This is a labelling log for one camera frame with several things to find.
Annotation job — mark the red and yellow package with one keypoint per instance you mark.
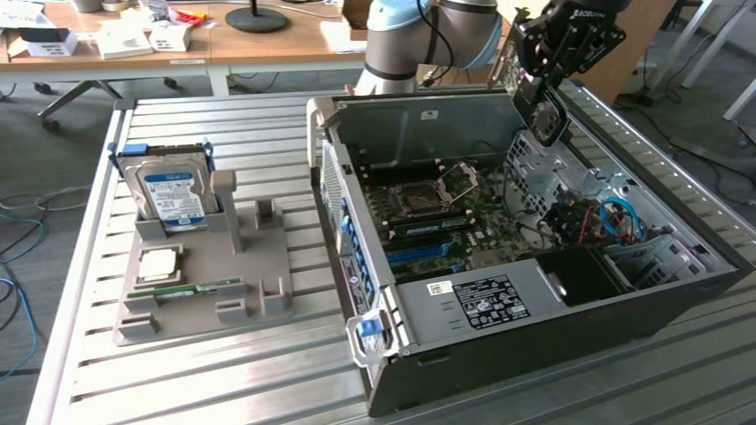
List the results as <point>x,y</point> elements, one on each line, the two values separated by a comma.
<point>189,17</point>

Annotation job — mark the green motherboard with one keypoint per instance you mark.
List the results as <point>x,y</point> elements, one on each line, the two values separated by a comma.
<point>489,230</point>

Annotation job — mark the black round lamp base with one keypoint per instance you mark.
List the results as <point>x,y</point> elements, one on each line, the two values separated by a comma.
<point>256,21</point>

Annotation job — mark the white printed box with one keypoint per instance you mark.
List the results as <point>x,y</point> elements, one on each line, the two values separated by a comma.
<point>169,40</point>

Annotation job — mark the white box with black lid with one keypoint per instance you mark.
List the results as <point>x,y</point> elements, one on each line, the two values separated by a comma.
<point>49,46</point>

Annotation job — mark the pile of white papers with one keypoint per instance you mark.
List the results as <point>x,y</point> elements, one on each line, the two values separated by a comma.
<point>20,15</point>

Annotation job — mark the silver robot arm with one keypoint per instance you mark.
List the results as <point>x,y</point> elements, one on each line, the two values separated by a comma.
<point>401,44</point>

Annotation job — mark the Nvidia graphics card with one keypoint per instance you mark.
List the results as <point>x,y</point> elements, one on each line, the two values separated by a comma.
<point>549,124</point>

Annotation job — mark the black open PC case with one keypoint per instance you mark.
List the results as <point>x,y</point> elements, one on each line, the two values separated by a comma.
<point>531,354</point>

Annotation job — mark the black plastic shroud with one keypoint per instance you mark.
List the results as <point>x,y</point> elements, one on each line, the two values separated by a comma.
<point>584,274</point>

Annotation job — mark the grey cup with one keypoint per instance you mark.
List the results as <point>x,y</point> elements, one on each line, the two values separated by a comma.
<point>88,5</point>

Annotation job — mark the stack of white papers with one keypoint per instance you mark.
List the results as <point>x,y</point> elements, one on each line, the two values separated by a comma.
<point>339,37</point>

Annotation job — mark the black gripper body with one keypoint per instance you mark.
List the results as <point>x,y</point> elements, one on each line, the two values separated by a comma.
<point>584,13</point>

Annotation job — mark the wooden cabinet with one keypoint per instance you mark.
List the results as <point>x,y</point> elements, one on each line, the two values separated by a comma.
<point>644,44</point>

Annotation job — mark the hard disk in blue caddy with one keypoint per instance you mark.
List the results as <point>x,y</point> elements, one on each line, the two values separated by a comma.
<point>171,195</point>

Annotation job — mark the grey printed parts rack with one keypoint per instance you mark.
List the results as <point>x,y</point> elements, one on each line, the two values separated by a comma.
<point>236,274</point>

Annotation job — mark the grey power supply unit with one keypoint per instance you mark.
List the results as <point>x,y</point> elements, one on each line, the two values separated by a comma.
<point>425,319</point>

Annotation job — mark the CPU socket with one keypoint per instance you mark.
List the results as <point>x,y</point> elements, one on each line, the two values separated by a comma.
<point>419,201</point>

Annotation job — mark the metal socket cover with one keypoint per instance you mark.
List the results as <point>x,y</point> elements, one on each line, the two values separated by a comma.
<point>461,166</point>

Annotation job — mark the long expansion slot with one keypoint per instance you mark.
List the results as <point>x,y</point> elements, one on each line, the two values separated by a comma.
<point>419,253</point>

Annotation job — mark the white table leg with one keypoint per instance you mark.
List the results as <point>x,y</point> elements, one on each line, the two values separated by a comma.
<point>717,44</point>

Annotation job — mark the green RAM stick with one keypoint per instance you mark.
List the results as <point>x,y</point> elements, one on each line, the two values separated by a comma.
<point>177,291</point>
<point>428,228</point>

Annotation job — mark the metal disk bay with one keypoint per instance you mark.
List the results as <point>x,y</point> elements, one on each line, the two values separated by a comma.
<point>649,265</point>

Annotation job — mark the wooden office desk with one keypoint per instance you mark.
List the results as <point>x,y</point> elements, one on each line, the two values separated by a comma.
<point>277,44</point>
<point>177,57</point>

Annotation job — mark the white open box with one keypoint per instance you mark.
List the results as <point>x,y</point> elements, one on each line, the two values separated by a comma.
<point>120,44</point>

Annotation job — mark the silver CPU chip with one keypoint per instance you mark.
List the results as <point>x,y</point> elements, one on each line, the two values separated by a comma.
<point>157,265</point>

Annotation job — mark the brown cardboard box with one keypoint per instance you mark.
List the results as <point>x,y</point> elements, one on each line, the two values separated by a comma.
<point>355,15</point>

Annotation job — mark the roll of tape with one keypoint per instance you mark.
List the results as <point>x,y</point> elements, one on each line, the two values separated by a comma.
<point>115,5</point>

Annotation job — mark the blue case release latch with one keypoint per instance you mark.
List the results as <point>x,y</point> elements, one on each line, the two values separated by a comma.
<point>369,327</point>

